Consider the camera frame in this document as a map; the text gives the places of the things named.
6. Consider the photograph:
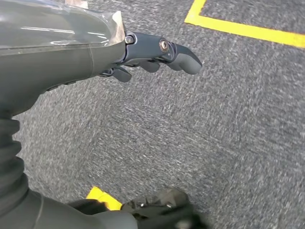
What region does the black robot foot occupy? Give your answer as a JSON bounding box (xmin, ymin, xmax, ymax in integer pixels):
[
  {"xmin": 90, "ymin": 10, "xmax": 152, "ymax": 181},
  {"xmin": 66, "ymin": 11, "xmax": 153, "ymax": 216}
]
[{"xmin": 68, "ymin": 188, "xmax": 208, "ymax": 229}]

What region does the yellow floor tape square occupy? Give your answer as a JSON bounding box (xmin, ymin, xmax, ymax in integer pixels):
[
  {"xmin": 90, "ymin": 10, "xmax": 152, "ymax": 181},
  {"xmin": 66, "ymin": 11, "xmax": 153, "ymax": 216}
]
[
  {"xmin": 185, "ymin": 0, "xmax": 305, "ymax": 49},
  {"xmin": 86, "ymin": 186, "xmax": 123, "ymax": 211}
]

